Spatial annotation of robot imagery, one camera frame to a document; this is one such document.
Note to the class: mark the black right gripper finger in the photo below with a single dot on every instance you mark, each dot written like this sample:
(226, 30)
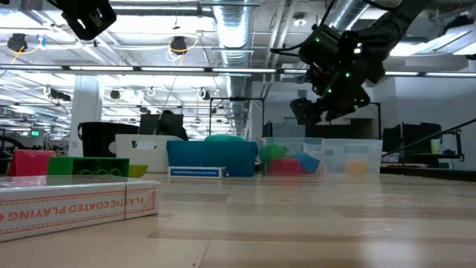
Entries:
(305, 111)

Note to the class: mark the small blue single-stud brick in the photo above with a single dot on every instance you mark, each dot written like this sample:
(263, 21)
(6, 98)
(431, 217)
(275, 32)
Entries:
(308, 162)

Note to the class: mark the green stepped toy brick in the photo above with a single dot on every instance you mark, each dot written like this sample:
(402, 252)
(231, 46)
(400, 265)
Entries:
(273, 152)

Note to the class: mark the large red toy brick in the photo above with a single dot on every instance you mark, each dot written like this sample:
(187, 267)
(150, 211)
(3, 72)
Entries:
(284, 167)

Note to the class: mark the yellow studded toy brick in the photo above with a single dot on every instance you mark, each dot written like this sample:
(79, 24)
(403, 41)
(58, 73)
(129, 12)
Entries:
(356, 167)

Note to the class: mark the small red toy brick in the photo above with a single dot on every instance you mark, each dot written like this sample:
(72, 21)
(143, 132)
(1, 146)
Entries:
(31, 164)

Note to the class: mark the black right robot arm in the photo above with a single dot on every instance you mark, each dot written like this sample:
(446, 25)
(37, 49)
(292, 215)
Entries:
(390, 22)

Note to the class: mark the clear plastic bin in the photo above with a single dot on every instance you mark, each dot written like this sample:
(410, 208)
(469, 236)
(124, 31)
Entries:
(314, 145)
(372, 156)

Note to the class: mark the black ceiling device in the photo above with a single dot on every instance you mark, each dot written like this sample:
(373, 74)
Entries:
(178, 44)
(17, 42)

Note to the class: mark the dark blue plastic bin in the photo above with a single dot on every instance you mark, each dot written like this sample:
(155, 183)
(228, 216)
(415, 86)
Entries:
(212, 158)

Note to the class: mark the pale green cup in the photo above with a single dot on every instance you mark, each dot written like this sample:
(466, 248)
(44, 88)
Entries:
(436, 146)

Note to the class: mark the dark background monitor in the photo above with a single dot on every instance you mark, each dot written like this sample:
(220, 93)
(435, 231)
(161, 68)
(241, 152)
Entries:
(148, 124)

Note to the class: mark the black cup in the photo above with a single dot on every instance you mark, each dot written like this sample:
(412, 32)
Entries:
(100, 139)

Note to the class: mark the blue playing card box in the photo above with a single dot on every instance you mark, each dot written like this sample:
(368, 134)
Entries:
(197, 172)

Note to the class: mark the person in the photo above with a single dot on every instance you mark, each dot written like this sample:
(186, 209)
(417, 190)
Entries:
(175, 126)

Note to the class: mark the short green toy brick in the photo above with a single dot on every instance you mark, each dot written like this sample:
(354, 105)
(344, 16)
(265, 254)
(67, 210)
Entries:
(63, 165)

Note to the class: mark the white plastic bin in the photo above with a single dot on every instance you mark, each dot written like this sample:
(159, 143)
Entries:
(148, 160)

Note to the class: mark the silver ventilation duct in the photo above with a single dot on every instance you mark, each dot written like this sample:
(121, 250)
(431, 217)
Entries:
(234, 37)

